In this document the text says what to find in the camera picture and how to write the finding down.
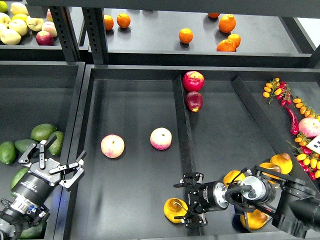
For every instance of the bright green avocado far left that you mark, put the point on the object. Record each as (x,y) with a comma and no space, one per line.
(8,152)

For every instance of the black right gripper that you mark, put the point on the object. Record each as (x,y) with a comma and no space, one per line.
(202,198)

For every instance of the pale yellow apple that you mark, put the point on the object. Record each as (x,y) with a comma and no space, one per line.
(35,24)
(10,37)
(19,26)

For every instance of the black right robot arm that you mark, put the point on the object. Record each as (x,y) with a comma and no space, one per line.
(288,203)

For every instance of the red chili pepper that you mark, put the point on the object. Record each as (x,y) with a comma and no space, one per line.
(294,124)

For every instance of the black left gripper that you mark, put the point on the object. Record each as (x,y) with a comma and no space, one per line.
(42,177)

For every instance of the pale yellow apple front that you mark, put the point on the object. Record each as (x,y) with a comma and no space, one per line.
(10,37)

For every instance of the pale apple left edge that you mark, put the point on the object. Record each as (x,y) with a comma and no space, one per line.
(2,28)

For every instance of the avocado bottom left corner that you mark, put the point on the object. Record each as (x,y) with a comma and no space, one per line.
(35,232)

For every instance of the pale yellow apple right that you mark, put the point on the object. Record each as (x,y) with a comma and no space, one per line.
(35,24)

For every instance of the yellow pear beside divider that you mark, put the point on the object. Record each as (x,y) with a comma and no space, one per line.
(233,176)

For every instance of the pale yellow apple middle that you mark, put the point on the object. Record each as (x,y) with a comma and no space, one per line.
(19,26)

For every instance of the bright red apple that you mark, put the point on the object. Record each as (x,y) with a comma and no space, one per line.
(193,81)

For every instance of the black perforated post centre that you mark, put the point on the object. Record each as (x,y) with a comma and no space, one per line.
(95,28)

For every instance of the pale pink peach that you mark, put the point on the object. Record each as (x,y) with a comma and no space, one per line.
(49,27)

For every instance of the dark green avocado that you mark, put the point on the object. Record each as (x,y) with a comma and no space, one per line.
(16,178)

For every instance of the cherry tomato bunch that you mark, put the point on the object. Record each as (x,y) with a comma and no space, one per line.
(279,90)
(308,159)

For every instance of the dark avocado in pile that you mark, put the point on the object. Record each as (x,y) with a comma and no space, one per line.
(23,144)

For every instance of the upper cherry tomato bunch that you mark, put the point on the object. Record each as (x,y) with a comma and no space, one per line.
(279,90)

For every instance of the black tray divider centre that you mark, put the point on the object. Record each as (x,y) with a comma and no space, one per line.
(185,140)

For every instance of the black upper left shelf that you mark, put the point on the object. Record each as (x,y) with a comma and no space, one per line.
(29,50)

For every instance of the red apple upper left shelf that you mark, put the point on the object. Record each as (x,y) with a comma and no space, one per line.
(44,38)

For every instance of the black perforated post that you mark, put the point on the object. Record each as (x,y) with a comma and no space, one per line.
(95,28)
(65,32)

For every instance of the pink apple centre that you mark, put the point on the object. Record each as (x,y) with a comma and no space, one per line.
(161,138)

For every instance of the orange cherry tomato sprig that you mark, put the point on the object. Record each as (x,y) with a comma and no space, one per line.
(305,109)

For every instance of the black left tray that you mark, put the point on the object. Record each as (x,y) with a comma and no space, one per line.
(37,92)

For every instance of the black middle tray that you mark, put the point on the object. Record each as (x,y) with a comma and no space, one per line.
(122,198)

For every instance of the light green avocado top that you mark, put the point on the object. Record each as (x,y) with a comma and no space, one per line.
(42,131)

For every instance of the black perforated post left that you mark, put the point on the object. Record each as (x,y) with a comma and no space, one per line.
(65,32)

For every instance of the pink apple right tray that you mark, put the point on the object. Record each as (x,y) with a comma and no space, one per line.
(310,127)

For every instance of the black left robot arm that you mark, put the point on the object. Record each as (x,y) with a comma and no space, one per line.
(21,214)

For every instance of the green avocado by tray wall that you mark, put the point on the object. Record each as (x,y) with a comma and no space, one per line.
(56,148)

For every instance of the white label card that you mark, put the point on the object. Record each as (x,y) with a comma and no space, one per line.
(314,145)

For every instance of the lower cherry tomato bunch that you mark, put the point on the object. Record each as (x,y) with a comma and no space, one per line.
(308,159)

